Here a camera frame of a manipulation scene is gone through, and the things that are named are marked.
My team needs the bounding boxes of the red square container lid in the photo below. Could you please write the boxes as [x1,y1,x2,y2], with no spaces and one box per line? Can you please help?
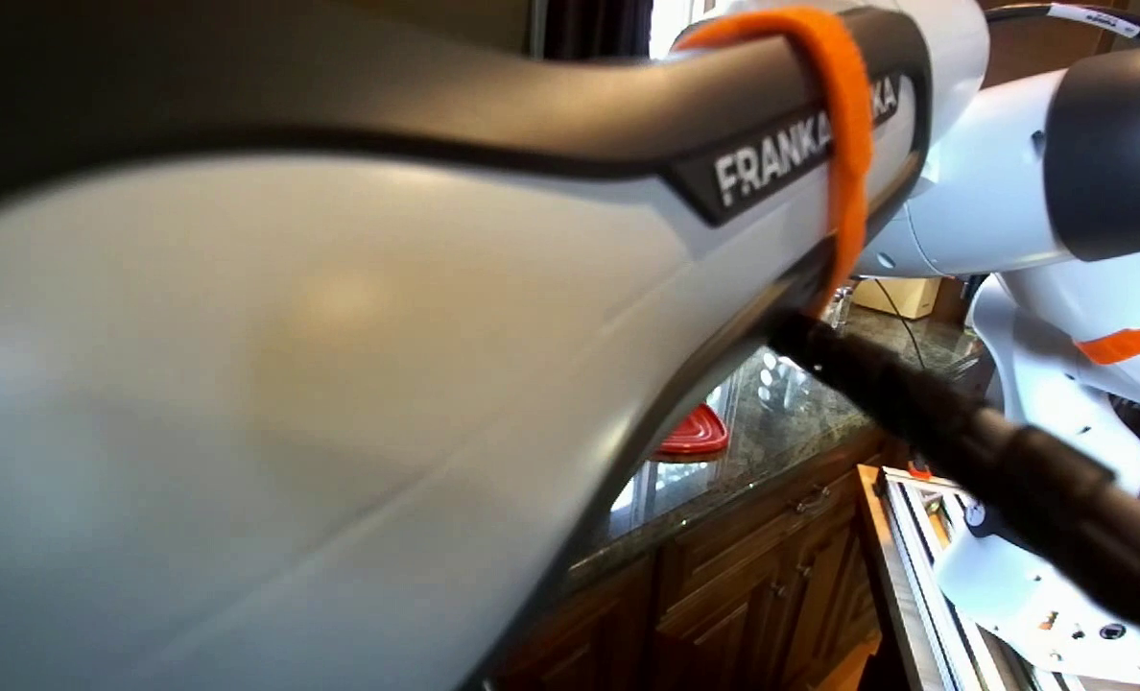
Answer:
[656,402,732,464]

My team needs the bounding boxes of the wooden lower cabinet doors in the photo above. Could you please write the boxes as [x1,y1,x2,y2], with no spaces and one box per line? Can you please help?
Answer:
[495,436,890,691]

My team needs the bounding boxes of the cardboard box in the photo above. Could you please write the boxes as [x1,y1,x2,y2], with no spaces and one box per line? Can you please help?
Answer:
[848,272,949,322]

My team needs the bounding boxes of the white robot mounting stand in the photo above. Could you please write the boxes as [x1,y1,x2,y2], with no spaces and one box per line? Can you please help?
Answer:
[858,459,1140,691]

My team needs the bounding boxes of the orange velcro strap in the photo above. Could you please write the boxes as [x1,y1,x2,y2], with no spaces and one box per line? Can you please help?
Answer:
[1073,302,1140,374]
[675,3,879,319]

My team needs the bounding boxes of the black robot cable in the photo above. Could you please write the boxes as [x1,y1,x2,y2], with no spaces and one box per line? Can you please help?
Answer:
[765,0,1140,676]

